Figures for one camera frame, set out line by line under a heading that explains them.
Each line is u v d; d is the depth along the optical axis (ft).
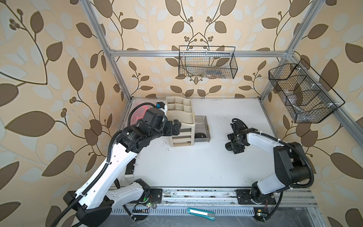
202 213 2.28
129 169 2.74
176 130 1.93
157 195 2.46
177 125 1.93
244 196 2.42
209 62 3.19
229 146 2.94
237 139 2.27
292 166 1.48
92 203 1.20
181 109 2.72
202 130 3.25
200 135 3.08
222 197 2.47
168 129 1.90
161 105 1.90
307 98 2.40
